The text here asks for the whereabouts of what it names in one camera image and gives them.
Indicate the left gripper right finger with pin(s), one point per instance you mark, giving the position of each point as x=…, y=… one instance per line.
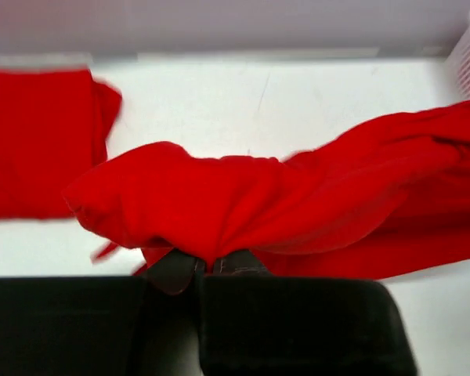
x=240, y=263

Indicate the red t shirt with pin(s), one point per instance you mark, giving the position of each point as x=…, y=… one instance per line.
x=388, y=197
x=53, y=128

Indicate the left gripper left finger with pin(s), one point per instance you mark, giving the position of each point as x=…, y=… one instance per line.
x=173, y=273

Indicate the folded red t shirt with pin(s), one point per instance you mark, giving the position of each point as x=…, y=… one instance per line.
x=53, y=128

